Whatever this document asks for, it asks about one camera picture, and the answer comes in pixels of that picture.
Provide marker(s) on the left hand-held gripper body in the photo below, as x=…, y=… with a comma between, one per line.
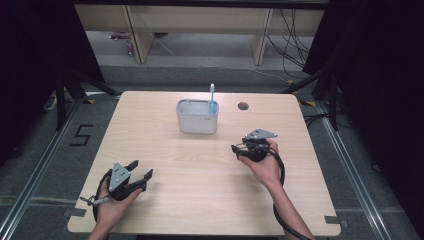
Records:
x=119, y=180

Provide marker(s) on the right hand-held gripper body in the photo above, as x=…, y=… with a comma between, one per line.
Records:
x=256, y=146

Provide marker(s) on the white plastic holder cup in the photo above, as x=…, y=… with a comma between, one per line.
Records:
x=197, y=120

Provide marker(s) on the light blue toothbrush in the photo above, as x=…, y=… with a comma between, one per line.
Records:
x=212, y=100

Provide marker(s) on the person's right hand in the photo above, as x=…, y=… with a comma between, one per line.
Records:
x=266, y=170

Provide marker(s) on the person's left hand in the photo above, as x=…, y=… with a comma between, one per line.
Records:
x=113, y=210

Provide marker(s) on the round dark table grommet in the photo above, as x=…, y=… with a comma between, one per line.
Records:
x=243, y=106

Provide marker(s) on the black metal stand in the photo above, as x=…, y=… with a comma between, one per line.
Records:
x=60, y=100
x=333, y=100

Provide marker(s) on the white thing on floor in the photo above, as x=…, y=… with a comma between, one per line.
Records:
x=50, y=103

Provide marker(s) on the small bottle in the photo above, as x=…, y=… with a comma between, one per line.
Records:
x=129, y=47

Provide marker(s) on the pink flat thing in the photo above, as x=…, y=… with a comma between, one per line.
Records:
x=119, y=35

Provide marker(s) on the light wooden desk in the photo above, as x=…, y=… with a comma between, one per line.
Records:
x=200, y=20

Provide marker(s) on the dark curtain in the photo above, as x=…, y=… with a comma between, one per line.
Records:
x=383, y=83
x=33, y=66

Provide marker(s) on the aluminium floor rail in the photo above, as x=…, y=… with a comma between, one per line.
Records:
x=350, y=160
x=40, y=160

